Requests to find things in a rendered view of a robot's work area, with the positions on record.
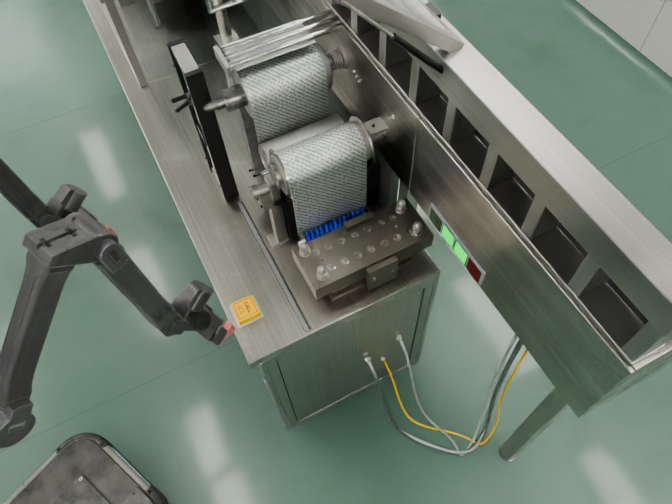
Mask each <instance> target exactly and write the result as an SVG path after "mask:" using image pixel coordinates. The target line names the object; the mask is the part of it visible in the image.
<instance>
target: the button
mask: <svg viewBox="0 0 672 504"><path fill-rule="evenodd" d="M231 307H232V309H233V311H234V313H235V316H236V318H237V320H238V322H239V324H240V325H242V324H244V323H246V322H249V321H251V320H253V319H255V318H257V317H259V316H261V313H260V311H259V309H258V307H257V305H256V303H255V301H254V299H253V297H252V295H250V296H247V297H245V298H243V299H241V300H239V301H236V302H234V303H232V304H231Z"/></svg>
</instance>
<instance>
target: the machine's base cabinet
mask: <svg viewBox="0 0 672 504"><path fill-rule="evenodd" d="M438 279H439V277H438V278H436V279H433V280H431V281H429V282H427V283H425V284H423V285H421V286H419V287H417V288H415V289H413V290H411V291H409V292H407V293H405V294H403V295H401V296H399V297H397V298H395V299H393V300H390V301H388V302H386V303H384V304H382V305H380V306H378V307H376V308H374V309H372V310H370V311H368V312H366V313H364V314H362V315H360V316H358V317H356V318H354V319H352V320H350V321H347V322H345V323H343V324H341V325H339V326H337V327H335V328H333V329H331V330H329V331H327V332H325V333H323V334H321V335H319V336H317V337H315V338H313V339H311V340H309V341H307V342H304V343H302V344H300V345H298V346H296V347H294V348H292V349H290V350H288V351H286V352H284V353H282V354H280V355H278V356H276V357H274V358H272V359H270V360H268V361H266V362H264V363H261V364H259V365H257V367H258V369H259V371H260V374H261V376H262V378H263V380H264V383H265V385H266V387H267V389H268V391H269V393H270V395H271V397H272V400H273V402H274V404H275V406H276V408H277V410H278V413H279V415H280V417H281V419H282V421H283V422H284V425H285V427H286V429H287V430H289V429H291V428H293V427H295V426H296V425H298V424H300V423H302V422H304V421H306V420H308V419H310V418H312V417H314V416H316V415H318V414H319V413H321V412H323V411H325V410H327V409H329V408H331V407H333V406H335V405H337V404H339V403H341V402H342V401H344V400H346V399H348V398H350V397H352V396H354V395H356V394H358V393H360V392H362V391H364V390H365V389H367V388H369V387H371V386H373V385H375V384H376V383H375V380H374V378H373V375H372V373H371V371H370V368H369V366H368V364H366V363H365V362H364V359H365V358H366V357H368V356H370V357H371V358H372V361H371V362H372V364H373V366H374V369H375V371H376V373H377V376H378V378H379V381H380V382H381V381H383V380H385V379H387V378H388V377H390V375H389V372H388V370H387V368H386V366H385V364H384V362H382V361H381V360H380V359H381V357H386V359H387V360H386V363H387V365H388V367H389V369H390V371H391V374H392V375H394V374H396V373H398V372H400V371H402V370H404V369H406V368H408V364H407V360H406V357H405V354H404V351H403V349H402V347H401V344H400V342H399V341H397V340H396V337H397V336H398V335H401V336H402V338H403V339H402V342H403V344H404V346H405V349H406V351H407V354H408V357H409V360H410V364H411V365H413V364H416V363H418V360H419V356H420V352H421V348H422V344H423V340H424V336H425V332H426V327H427V323H428V319H429V315H430V311H431V307H432V303H433V299H434V295H435V291H436V287H437V283H438Z"/></svg>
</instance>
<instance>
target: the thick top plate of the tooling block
mask: <svg viewBox="0 0 672 504"><path fill-rule="evenodd" d="M403 200H404V201H405V203H406V208H407V210H406V212H405V213H403V214H398V213H396V212H395V206H396V203H397V202H396V203H394V204H391V205H389V206H387V207H385V208H382V209H380V210H378V211H376V212H373V213H372V214H373V216H374V219H373V220H371V221H369V222H367V223H364V224H362V225H360V226H358V227H355V228H353V229H351V230H349V231H347V232H346V230H345V229H344V227H343V226H342V227H340V228H338V229H335V230H333V231H331V232H329V233H326V234H324V235H322V236H320V237H317V238H315V239H313V240H311V241H308V242H306V243H307V244H308V246H309V247H310V249H311V254H310V256H308V257H301V256H300V255H299V246H297V247H295V248H293V249H292V253H293V258H294V261H295V262H296V264H297V266H298V268H299V270H300V271H301V273H302V275H303V277H304V278H305V280H306V282H307V284H308V286H309V287H310V289H311V291H312V293H313V295H314V296H315V298H316V300H317V299H319V298H321V297H324V296H326V295H328V294H330V293H332V292H334V291H336V290H338V289H340V288H343V287H345V286H347V285H349V284H351V283H353V282H355V281H357V280H359V279H362V278H364V277H366V268H368V267H370V266H372V265H375V264H377V263H379V262H381V261H383V260H385V259H387V258H390V257H392V256H394V255H396V257H397V258H398V261H400V260H402V259H404V258H406V257H408V256H410V255H412V254H414V253H417V252H419V251H421V250H423V249H425V248H427V247H429V246H431V245H432V242H433V237H434V234H433V233H432V231H431V230H430V229H429V227H428V226H427V225H426V223H425V222H424V221H423V219H422V218H421V216H420V215H419V214H418V212H417V211H416V210H415V208H414V207H413V206H412V204H411V203H410V202H409V200H408V199H407V198H405V199H403ZM417 221H419V222H420V223H421V224H422V230H423V233H422V235H421V236H418V237H416V236H413V235H412V234H411V228H412V225H413V224H414V223H415V222H417ZM321 265H322V266H324V267H325V268H326V269H327V272H328V278H327V279H326V280H324V281H320V280H318V279H317V278H316V273H317V268H318V267H319V266H321Z"/></svg>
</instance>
